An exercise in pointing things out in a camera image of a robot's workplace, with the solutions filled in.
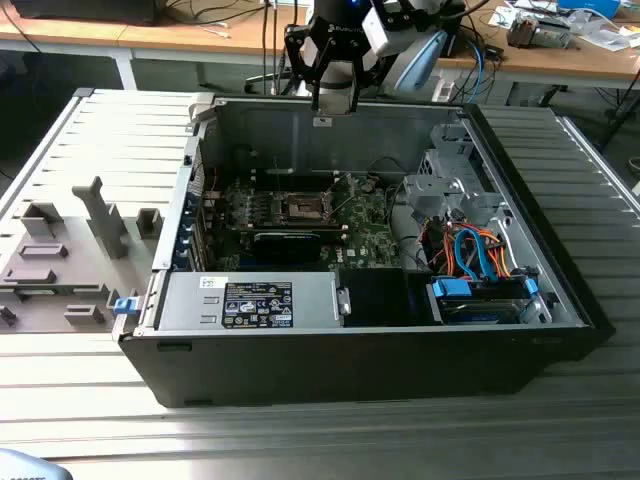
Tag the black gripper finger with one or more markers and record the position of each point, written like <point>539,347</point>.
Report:
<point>370,72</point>
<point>292,50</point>

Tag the silver CPU plate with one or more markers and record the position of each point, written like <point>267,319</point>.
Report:
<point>335,106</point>

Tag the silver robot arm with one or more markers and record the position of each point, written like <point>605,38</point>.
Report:
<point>425,65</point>

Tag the CPU socket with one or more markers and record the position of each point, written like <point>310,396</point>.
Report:
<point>305,210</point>

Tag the black upright box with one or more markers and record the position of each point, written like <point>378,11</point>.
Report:
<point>455,30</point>

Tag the grey optical drive bay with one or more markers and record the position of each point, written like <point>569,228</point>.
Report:
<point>447,137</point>

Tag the silver drive cage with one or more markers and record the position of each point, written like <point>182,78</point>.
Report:
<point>435,192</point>

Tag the wooden desk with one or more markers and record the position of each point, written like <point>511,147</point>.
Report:
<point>150,37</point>
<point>550,62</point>

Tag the green motherboard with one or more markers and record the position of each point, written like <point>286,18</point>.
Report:
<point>365,235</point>

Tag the RAM stick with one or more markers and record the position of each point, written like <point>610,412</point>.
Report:
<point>290,228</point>

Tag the silver heat sink cooler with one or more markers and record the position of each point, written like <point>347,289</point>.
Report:
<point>545,35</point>

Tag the black graphics card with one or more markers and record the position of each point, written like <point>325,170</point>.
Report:
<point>287,247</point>

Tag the black flat device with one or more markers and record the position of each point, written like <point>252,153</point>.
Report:
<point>85,12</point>

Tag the black plastic shroud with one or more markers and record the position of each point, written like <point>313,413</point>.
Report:
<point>372,297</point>

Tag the blue box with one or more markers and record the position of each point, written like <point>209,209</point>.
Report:
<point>590,5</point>

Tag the clear plastic bag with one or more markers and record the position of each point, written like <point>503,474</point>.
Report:
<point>607,40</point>

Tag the hard disk in blue carrier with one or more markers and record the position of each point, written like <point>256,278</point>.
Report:
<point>475,312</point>

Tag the grey power supply unit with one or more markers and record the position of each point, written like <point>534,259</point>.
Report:
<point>190,300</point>

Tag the black PC case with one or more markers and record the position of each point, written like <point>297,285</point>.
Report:
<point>300,365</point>

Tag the grey parts rack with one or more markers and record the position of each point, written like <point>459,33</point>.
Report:
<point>75,260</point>

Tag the blue plastic latch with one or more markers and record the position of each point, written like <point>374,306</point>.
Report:
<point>125,306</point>

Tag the grey rounded object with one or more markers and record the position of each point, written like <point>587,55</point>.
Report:
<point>25,467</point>

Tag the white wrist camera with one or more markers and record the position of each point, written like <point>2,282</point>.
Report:
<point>378,32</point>

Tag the grey metal bracket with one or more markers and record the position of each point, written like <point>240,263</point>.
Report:
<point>344,300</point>

